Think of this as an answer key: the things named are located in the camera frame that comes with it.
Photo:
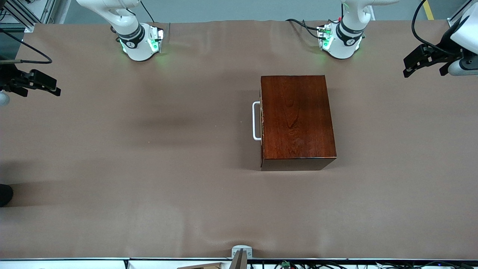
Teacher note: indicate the small green connector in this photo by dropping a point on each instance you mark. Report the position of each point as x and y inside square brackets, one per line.
[285, 264]

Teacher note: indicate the dark brown wooden cabinet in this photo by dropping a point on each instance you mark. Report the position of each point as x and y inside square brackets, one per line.
[298, 119]

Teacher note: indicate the grey metal camera bracket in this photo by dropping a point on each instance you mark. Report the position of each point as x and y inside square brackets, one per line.
[239, 248]

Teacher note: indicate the aluminium frame profile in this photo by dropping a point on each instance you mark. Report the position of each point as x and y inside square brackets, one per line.
[37, 11]
[463, 9]

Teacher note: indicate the brown table cover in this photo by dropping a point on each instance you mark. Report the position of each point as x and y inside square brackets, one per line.
[149, 186]

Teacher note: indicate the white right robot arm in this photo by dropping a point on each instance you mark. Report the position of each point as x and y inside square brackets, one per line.
[136, 48]

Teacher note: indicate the brown board piece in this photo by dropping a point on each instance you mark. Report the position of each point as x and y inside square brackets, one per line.
[205, 266]

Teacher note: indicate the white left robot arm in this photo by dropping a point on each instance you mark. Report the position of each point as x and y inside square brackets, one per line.
[345, 46]

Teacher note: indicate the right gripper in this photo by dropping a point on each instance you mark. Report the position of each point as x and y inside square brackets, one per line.
[7, 76]

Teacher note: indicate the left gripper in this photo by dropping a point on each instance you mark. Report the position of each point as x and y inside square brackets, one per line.
[444, 49]

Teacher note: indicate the black round object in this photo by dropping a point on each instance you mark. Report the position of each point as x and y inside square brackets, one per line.
[4, 195]

